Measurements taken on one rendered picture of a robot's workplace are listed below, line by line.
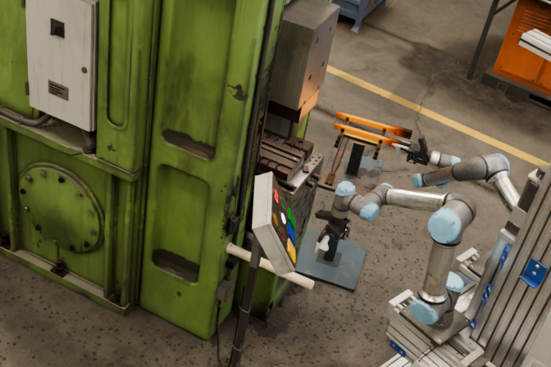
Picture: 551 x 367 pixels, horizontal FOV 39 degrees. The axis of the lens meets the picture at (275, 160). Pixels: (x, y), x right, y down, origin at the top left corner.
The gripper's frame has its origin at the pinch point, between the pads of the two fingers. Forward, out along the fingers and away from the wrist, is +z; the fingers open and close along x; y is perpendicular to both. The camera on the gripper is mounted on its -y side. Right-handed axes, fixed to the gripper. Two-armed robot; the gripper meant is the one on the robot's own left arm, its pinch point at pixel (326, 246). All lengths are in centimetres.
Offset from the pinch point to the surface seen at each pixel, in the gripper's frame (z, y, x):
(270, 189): -26.6, -19.7, -20.5
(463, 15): 93, -229, 459
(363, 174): 26, -47, 84
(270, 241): -17.5, -2.9, -33.7
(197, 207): 14, -63, -21
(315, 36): -79, -42, 14
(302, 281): 29.8, -8.5, 0.9
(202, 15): -82, -71, -23
